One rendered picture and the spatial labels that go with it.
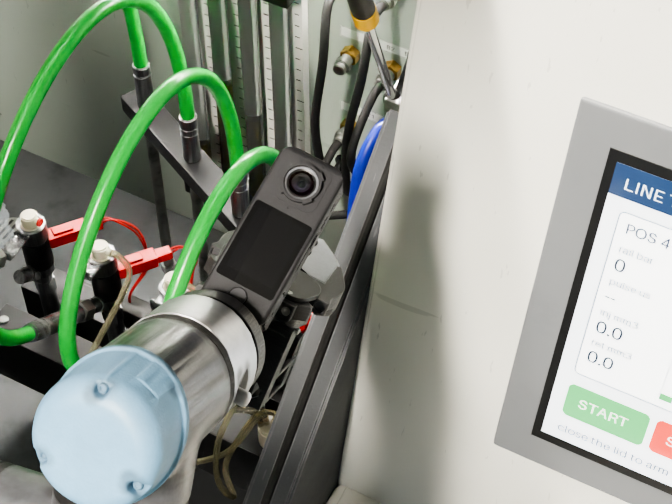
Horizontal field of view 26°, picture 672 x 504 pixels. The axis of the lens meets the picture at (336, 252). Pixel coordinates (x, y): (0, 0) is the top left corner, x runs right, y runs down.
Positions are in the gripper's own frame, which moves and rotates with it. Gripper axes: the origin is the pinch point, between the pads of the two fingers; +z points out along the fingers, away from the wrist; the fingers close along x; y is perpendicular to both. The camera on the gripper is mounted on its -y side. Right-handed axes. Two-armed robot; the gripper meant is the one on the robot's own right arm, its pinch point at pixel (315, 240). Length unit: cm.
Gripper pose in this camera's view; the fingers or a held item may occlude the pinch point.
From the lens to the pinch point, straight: 105.8
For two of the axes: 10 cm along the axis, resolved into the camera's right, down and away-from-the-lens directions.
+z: 2.9, -2.5, 9.2
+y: -3.7, 8.6, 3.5
